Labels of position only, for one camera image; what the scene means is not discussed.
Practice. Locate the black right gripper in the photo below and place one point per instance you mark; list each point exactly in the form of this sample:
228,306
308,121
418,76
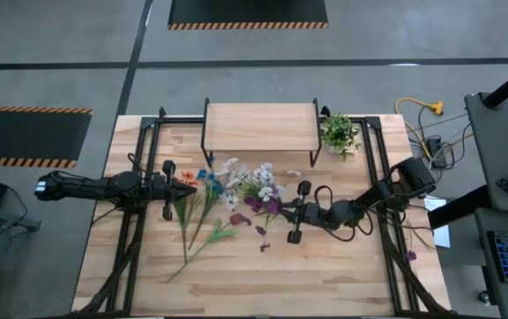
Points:
318,213

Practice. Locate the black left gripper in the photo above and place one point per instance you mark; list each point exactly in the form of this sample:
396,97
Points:
160,190

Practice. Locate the orange artificial flower stem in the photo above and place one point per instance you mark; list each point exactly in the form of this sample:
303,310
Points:
188,178

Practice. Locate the white artificial flower stem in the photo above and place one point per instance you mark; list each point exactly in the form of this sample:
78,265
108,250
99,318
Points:
266,193

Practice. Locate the purple artificial flower stem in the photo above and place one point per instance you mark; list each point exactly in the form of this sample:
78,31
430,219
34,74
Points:
253,204

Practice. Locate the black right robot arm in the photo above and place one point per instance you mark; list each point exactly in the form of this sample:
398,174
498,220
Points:
415,175

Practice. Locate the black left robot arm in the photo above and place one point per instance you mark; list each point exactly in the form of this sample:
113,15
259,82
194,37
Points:
103,188

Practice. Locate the wooden shelf with black legs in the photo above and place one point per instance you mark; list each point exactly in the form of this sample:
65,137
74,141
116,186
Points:
260,126

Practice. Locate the blue artificial flower stem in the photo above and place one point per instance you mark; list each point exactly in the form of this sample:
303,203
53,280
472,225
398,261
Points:
211,179

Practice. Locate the loose white flower head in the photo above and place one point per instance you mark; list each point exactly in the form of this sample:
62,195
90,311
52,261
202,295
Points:
294,173

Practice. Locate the green plant in white pot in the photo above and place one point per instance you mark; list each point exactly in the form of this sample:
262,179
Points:
338,133

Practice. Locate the loose purple flower head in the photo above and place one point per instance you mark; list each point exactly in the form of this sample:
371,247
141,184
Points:
411,255

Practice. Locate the white paper sheet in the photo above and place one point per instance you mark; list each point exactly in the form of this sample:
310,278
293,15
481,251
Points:
442,235

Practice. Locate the black power strip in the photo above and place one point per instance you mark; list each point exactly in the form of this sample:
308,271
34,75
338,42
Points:
434,146

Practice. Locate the black desk leg bar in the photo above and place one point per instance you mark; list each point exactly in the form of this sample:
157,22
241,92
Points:
457,208

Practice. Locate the black striped floor mat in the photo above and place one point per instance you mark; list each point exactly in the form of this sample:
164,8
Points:
244,11
23,137

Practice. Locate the grey desk top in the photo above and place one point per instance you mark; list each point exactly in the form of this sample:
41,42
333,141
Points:
506,146
486,221

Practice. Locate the black caster wheel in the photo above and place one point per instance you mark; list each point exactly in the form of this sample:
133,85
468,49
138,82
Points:
484,297

